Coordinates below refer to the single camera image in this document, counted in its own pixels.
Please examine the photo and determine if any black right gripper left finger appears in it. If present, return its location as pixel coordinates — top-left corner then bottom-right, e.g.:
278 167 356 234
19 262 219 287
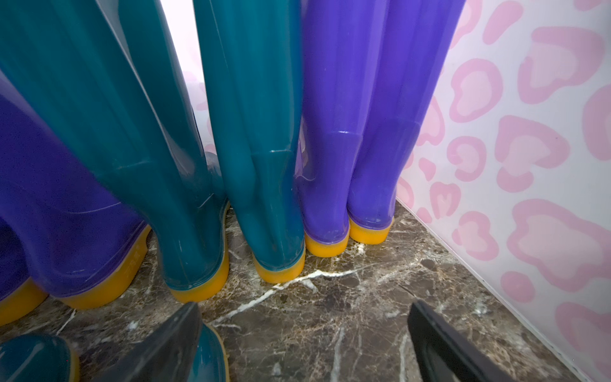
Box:
95 302 202 382

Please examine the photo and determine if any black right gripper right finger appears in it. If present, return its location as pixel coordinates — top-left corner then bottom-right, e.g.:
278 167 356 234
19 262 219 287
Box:
407 300 512 382

